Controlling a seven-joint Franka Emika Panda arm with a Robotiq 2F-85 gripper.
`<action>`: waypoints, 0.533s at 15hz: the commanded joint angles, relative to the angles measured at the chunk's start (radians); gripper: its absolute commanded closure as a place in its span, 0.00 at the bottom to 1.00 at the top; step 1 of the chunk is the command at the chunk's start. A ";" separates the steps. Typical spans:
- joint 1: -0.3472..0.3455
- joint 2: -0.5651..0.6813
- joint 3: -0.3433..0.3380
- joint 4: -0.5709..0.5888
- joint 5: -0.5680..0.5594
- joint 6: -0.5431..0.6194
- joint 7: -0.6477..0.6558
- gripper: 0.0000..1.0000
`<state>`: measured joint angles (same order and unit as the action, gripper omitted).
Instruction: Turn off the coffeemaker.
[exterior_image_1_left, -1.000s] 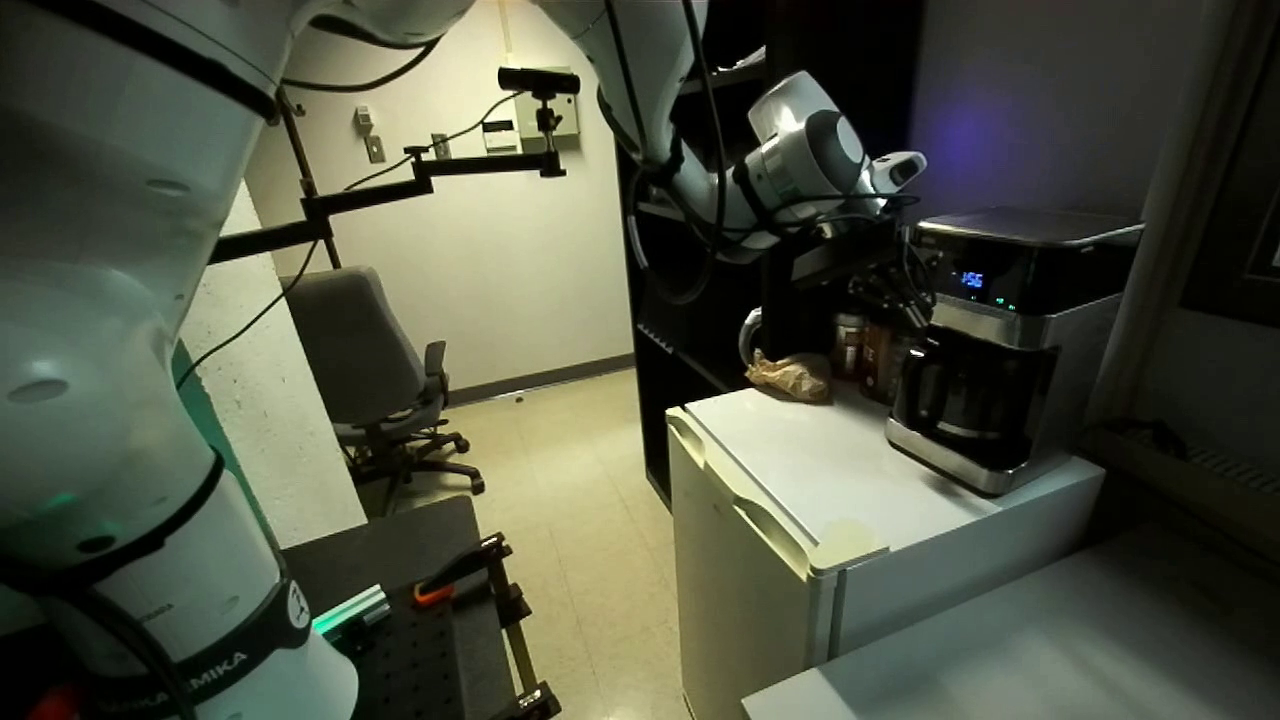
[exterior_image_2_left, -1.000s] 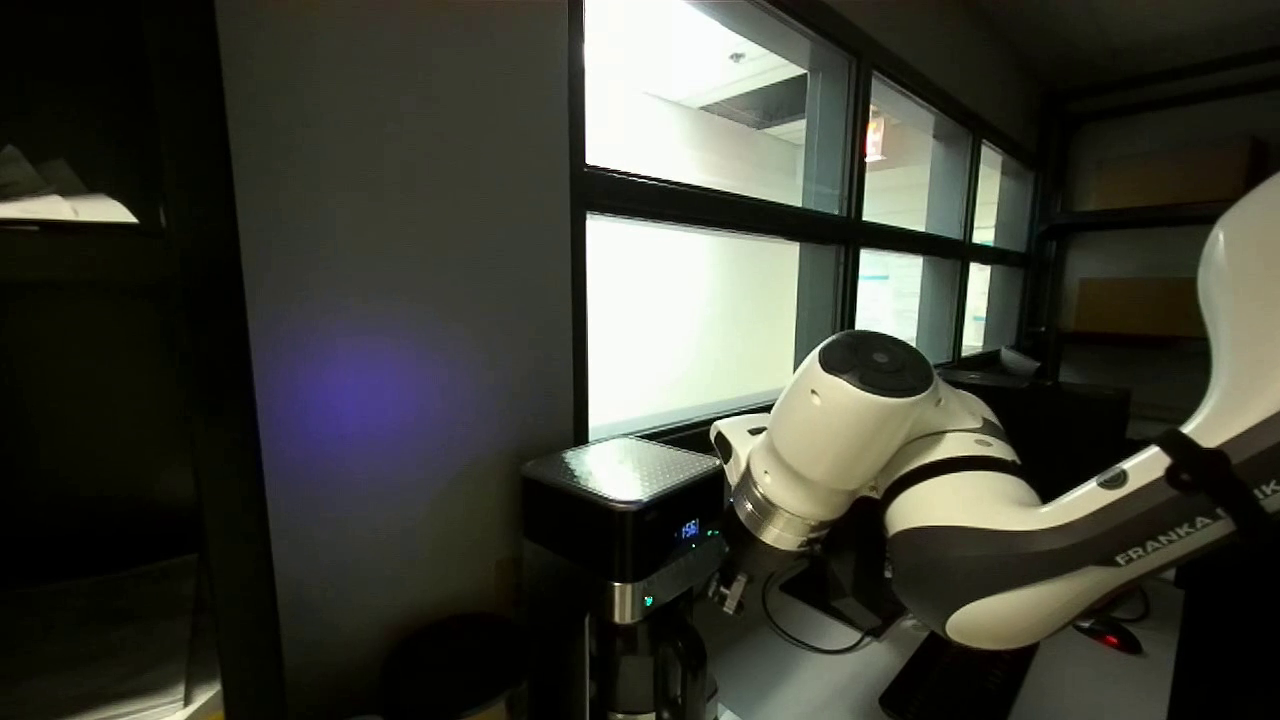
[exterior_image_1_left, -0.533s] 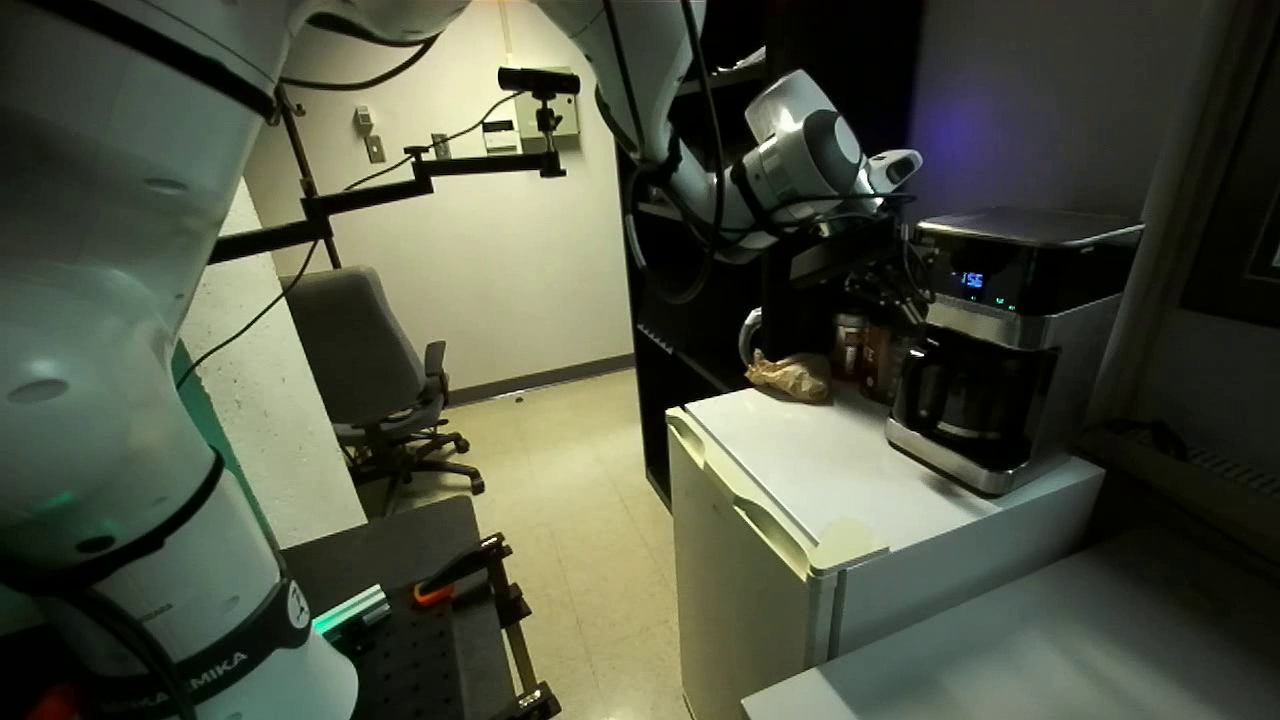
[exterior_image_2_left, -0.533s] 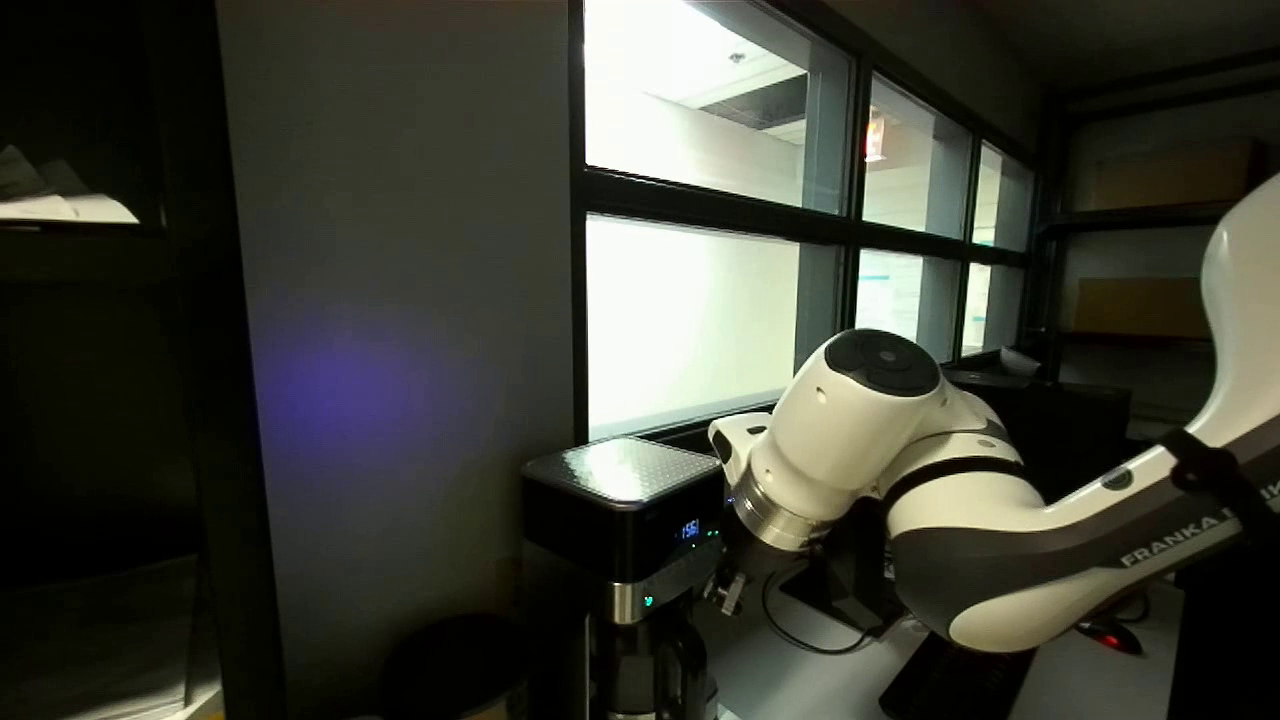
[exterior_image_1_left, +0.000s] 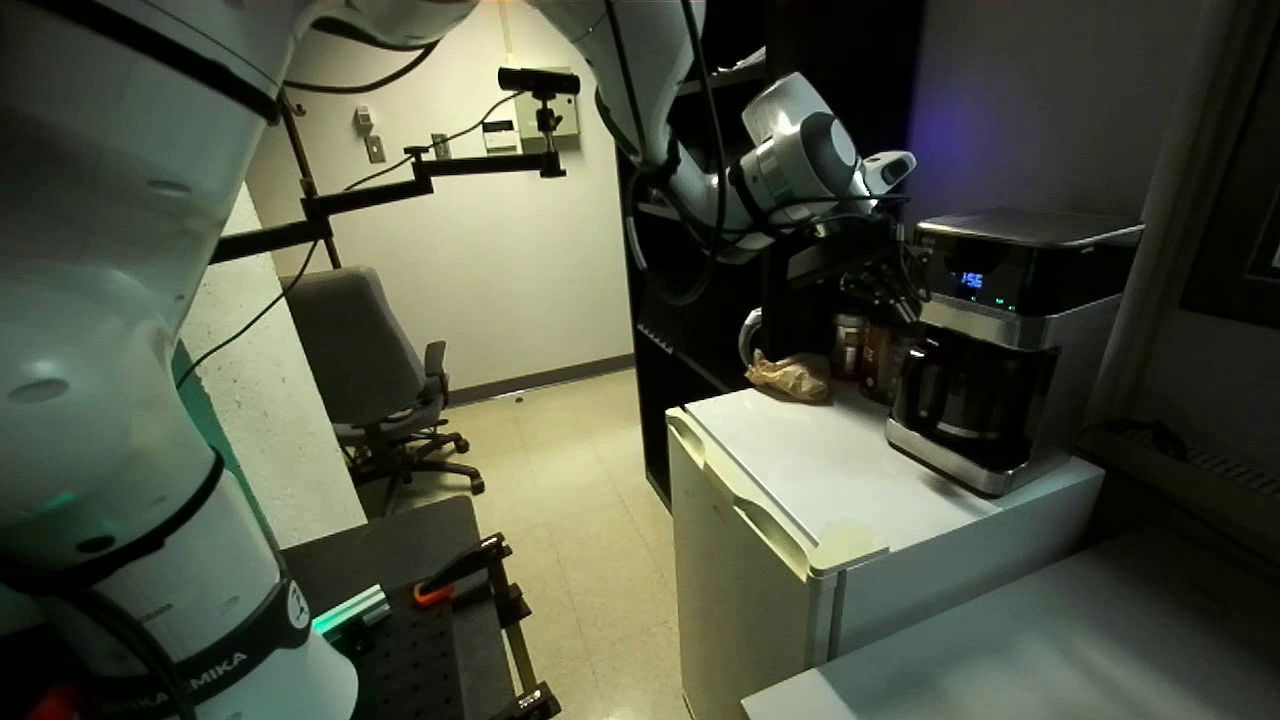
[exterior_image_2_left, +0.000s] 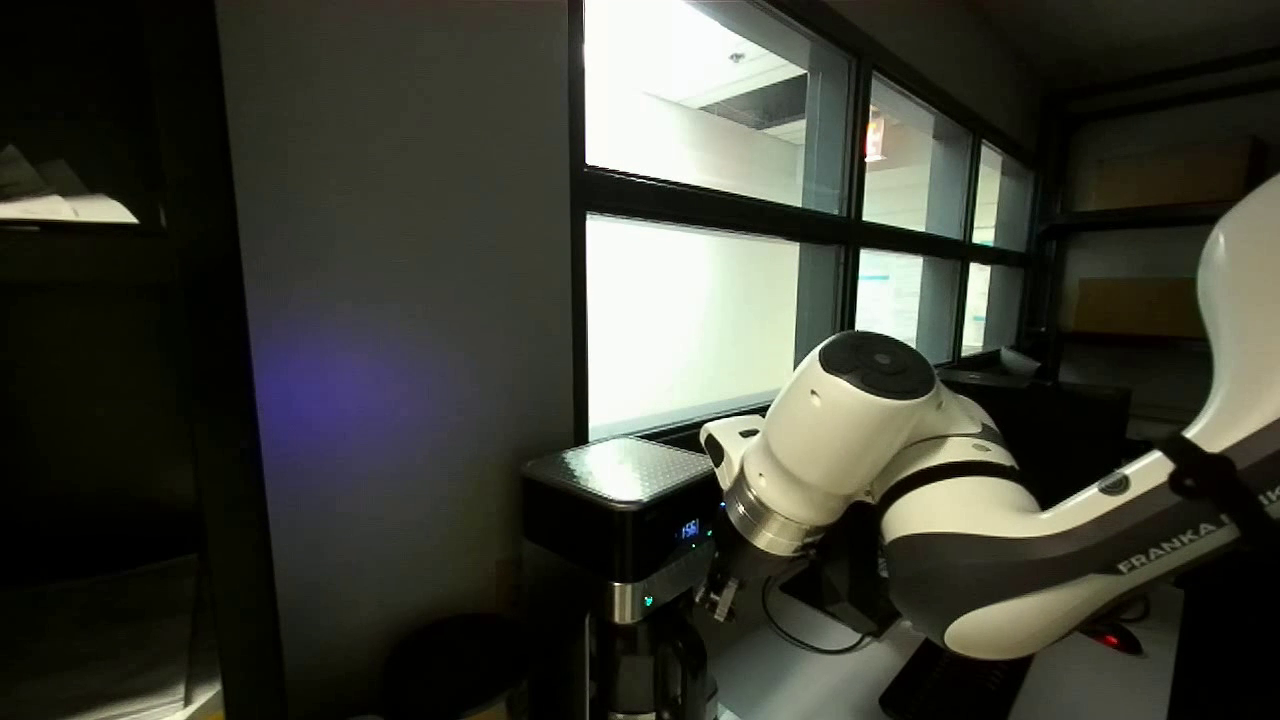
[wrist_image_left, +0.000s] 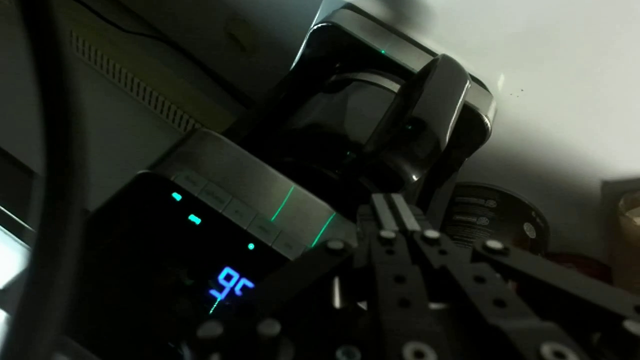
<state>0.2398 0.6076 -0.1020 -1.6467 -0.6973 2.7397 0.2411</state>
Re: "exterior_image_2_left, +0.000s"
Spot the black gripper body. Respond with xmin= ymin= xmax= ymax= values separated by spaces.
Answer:
xmin=731 ymin=514 xmax=893 ymax=634

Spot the black silver coffeemaker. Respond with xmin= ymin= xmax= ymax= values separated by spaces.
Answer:
xmin=516 ymin=437 xmax=734 ymax=720

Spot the black flat panel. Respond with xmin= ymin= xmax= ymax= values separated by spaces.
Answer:
xmin=876 ymin=635 xmax=1037 ymax=720

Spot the black round bin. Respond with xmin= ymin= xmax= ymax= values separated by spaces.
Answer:
xmin=378 ymin=608 xmax=539 ymax=720

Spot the small red glowing device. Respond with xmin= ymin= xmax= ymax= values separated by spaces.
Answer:
xmin=1082 ymin=621 xmax=1147 ymax=662

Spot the dark shelving unit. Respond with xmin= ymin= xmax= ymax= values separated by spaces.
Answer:
xmin=0 ymin=0 xmax=290 ymax=720

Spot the white paper stack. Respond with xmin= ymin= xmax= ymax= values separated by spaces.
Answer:
xmin=0 ymin=139 xmax=142 ymax=229

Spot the thin black cable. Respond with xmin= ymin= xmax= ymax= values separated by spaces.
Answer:
xmin=756 ymin=581 xmax=876 ymax=662

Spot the black window frame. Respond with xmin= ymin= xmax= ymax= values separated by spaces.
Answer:
xmin=562 ymin=0 xmax=1057 ymax=451

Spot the dark wall shelf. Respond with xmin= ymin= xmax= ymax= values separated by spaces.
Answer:
xmin=1033 ymin=51 xmax=1280 ymax=404

